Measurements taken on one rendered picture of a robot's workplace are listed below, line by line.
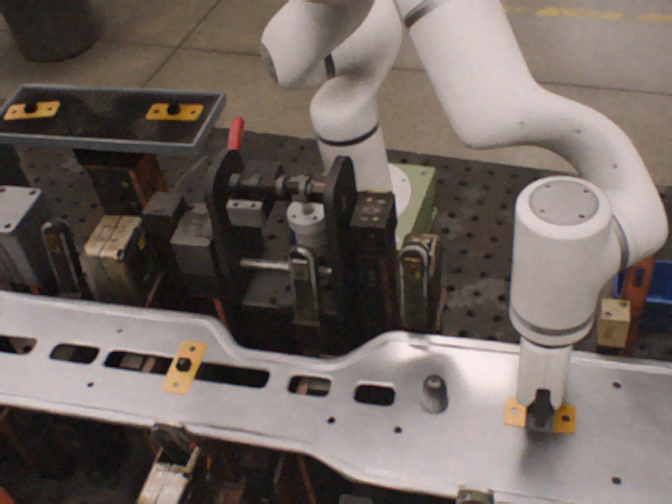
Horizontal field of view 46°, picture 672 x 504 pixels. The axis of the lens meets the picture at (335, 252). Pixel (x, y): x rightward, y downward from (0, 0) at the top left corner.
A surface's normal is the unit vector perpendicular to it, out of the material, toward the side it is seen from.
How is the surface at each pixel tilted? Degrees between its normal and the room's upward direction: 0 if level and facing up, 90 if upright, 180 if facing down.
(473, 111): 66
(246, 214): 90
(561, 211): 2
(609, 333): 90
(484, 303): 0
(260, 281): 0
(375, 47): 94
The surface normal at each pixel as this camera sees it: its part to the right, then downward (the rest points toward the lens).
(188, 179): -0.12, -0.70
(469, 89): -0.45, 0.20
